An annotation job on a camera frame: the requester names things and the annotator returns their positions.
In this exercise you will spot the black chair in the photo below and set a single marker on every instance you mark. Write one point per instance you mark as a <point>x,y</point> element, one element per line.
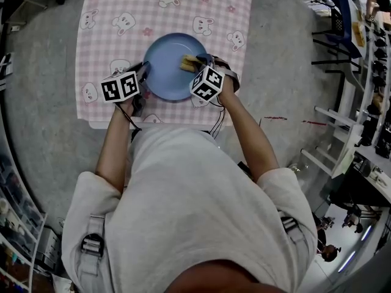
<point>334,49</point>

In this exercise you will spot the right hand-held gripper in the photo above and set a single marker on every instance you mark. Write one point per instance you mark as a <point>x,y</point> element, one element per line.
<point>207,82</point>

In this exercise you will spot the white metal rack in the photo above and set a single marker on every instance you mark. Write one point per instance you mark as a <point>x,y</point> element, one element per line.
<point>339,133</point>

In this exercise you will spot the person's right forearm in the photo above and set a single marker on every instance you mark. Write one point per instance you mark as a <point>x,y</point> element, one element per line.
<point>249,133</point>

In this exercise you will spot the person's left forearm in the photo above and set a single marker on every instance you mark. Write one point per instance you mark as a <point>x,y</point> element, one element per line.
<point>114,151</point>

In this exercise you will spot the person's chin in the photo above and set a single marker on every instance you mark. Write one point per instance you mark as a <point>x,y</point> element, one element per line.
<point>214,278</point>

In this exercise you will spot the blue plate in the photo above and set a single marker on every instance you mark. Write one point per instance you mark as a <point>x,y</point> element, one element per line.
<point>166,69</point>

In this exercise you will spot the pink checkered bunny tablecloth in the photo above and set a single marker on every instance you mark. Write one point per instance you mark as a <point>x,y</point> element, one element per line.
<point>122,41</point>

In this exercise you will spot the yellow sponge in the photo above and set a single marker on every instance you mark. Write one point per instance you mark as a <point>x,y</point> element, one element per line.
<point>187,63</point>

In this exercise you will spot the white storage shelf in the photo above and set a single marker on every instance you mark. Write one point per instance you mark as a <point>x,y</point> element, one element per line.
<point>18,224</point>

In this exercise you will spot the person's white t-shirt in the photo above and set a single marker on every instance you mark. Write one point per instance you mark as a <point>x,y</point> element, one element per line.
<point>189,200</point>

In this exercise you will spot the black plastic crate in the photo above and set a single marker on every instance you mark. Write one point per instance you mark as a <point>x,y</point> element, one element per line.
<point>337,21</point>

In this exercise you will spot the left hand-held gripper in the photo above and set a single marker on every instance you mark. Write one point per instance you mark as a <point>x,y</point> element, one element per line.
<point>120,87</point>

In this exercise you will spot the row of black devices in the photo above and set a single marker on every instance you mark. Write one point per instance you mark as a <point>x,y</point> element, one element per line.
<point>380,72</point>

